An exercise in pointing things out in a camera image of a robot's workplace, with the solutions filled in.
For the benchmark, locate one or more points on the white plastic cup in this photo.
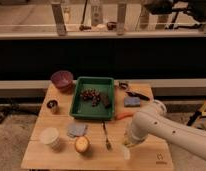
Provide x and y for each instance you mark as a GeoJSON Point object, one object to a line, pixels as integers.
{"type": "Point", "coordinates": [50, 137]}

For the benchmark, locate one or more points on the dark ring object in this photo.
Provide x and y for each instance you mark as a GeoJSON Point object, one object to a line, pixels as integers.
{"type": "Point", "coordinates": [123, 85]}

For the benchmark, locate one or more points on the purple bowl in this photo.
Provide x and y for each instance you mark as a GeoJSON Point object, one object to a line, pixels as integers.
{"type": "Point", "coordinates": [62, 80]}

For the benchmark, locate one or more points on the metal fork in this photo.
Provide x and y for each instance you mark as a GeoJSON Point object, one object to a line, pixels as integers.
{"type": "Point", "coordinates": [108, 144]}

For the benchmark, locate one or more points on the dark brown block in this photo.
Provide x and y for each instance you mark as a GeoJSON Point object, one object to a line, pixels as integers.
{"type": "Point", "coordinates": [105, 100]}

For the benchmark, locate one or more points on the grey blue cloth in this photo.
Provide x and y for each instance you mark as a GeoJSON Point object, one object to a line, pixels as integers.
{"type": "Point", "coordinates": [76, 129]}

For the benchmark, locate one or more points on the right metal post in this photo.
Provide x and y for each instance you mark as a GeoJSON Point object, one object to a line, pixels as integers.
{"type": "Point", "coordinates": [121, 13]}

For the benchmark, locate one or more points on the metal post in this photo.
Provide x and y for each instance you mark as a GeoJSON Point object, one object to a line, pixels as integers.
{"type": "Point", "coordinates": [121, 13]}
{"type": "Point", "coordinates": [58, 18]}

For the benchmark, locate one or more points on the left metal post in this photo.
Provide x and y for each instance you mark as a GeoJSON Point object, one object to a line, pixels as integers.
{"type": "Point", "coordinates": [58, 18]}

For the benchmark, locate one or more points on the person in background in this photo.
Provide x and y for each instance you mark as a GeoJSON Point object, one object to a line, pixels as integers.
{"type": "Point", "coordinates": [149, 20]}

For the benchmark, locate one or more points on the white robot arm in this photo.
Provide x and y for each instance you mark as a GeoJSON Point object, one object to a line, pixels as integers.
{"type": "Point", "coordinates": [150, 119]}

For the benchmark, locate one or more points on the orange carrot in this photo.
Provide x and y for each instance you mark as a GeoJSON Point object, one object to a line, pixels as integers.
{"type": "Point", "coordinates": [123, 115]}

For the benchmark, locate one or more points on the small dark tin can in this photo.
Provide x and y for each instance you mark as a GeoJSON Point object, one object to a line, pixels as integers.
{"type": "Point", "coordinates": [52, 105]}

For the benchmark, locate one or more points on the bunch of dark grapes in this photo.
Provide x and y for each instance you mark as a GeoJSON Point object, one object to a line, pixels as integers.
{"type": "Point", "coordinates": [91, 95]}

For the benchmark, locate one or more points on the black handled knife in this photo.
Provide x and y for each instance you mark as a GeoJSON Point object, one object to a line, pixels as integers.
{"type": "Point", "coordinates": [135, 94]}

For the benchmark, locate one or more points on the black machine base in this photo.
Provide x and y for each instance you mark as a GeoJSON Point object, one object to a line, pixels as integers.
{"type": "Point", "coordinates": [194, 8]}

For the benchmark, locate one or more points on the blue sponge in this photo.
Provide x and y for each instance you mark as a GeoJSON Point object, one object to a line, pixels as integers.
{"type": "Point", "coordinates": [131, 101]}

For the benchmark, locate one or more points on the green plastic tray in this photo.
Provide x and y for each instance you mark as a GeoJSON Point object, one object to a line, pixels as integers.
{"type": "Point", "coordinates": [83, 109]}

